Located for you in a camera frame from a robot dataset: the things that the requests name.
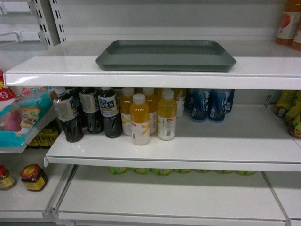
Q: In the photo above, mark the grey rectangular serving tray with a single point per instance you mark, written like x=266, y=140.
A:
x=165, y=55

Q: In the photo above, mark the orange juice bottle front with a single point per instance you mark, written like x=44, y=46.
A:
x=140, y=120

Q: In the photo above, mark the orange juice bottle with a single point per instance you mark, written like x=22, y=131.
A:
x=125, y=104
x=152, y=102
x=140, y=120

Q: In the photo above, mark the orange juice bottle rear middle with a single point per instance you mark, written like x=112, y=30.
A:
x=152, y=102

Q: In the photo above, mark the yellow juice bottle right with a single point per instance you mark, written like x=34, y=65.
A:
x=167, y=113

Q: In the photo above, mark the orange juice bottle rear left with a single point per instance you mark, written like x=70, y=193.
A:
x=125, y=104

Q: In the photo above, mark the dark tea bottle blue label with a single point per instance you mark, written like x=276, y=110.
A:
x=110, y=112

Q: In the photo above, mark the blue water bottle left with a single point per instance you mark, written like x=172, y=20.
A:
x=199, y=111

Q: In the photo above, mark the green cap bottles row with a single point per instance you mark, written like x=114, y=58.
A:
x=167, y=172

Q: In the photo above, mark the dark tea bottle middle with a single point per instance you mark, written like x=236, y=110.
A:
x=90, y=105

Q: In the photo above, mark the dark tea bottle front left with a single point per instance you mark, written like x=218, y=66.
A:
x=68, y=115

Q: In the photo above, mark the white bottom shelf board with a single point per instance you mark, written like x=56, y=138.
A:
x=96, y=196

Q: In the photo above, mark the white shelf board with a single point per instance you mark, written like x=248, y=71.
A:
x=259, y=65
x=250, y=138
x=96, y=196

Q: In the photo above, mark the white middle shelf board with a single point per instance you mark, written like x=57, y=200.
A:
x=250, y=138

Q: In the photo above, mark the white top shelf board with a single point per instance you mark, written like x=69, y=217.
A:
x=259, y=65

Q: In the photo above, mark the teal snack package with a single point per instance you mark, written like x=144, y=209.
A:
x=19, y=118

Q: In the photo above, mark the red lid sauce jar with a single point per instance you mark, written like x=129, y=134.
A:
x=33, y=177

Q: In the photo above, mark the yellow green bottles right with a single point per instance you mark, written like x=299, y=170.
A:
x=288, y=107

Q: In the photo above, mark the sauce jar at edge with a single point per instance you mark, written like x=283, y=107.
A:
x=6, y=180

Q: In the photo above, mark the orange drink bottle top right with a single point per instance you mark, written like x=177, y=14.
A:
x=289, y=23

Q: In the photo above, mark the white shelf upright post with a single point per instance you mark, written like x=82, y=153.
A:
x=56, y=11

